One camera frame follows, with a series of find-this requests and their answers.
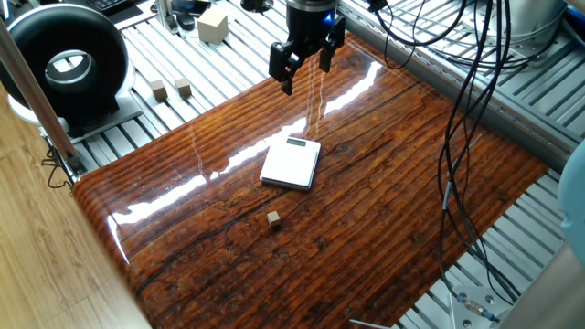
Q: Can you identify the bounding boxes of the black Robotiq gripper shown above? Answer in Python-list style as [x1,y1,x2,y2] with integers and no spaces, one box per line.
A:
[268,7,346,96]

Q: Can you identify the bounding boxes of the silver digital pocket scale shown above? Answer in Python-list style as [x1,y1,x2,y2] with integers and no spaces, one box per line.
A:
[259,135,323,192]

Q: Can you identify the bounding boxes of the large wooden cube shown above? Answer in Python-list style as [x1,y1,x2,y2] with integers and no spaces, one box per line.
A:
[197,8,229,46]

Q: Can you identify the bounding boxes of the black computer mouse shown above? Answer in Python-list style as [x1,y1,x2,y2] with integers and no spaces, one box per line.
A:
[175,12,197,32]

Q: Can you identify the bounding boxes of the small wooden cube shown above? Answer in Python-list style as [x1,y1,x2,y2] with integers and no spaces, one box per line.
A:
[174,77,193,99]
[149,79,169,102]

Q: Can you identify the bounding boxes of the grey aluminium beam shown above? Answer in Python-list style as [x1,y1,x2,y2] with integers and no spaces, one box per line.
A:
[336,2,584,173]

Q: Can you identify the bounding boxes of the glossy wood-grain board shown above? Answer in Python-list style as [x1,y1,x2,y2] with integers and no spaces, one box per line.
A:
[71,31,548,329]

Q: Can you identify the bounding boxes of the black keyboard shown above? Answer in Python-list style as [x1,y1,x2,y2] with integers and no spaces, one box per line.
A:
[86,0,138,13]

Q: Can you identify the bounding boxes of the grey metal cylinder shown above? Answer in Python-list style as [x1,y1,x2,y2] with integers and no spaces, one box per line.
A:
[474,0,568,43]

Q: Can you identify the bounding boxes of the silver metal bracket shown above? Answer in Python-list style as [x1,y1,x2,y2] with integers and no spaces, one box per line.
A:
[154,0,180,36]

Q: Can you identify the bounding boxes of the black cable with grey sleeve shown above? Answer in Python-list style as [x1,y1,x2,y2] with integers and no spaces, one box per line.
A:
[436,0,513,302]

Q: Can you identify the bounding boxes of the aluminium frame post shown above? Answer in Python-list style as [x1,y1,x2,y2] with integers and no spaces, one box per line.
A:
[0,20,88,177]

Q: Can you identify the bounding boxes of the black ring-shaped device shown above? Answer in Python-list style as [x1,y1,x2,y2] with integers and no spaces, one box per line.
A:
[0,3,145,145]

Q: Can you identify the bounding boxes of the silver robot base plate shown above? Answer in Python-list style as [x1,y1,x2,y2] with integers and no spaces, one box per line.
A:
[450,285,513,329]

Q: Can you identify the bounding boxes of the grey cable with blue connector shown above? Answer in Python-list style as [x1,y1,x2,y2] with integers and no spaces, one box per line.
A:
[456,292,499,324]

